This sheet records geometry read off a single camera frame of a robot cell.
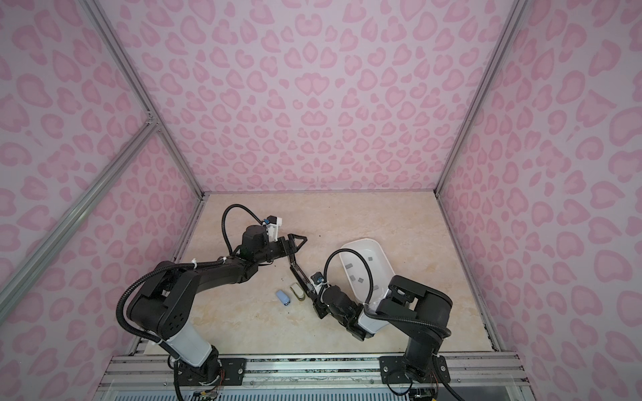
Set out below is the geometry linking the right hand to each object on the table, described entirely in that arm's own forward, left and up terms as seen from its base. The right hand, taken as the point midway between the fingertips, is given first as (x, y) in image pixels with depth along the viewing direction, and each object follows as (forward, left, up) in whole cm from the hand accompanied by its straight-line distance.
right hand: (314, 290), depth 88 cm
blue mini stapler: (-4, +10, 0) cm, 10 cm away
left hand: (+15, +4, +11) cm, 19 cm away
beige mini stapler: (0, +5, 0) cm, 5 cm away
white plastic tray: (+5, -16, -2) cm, 17 cm away
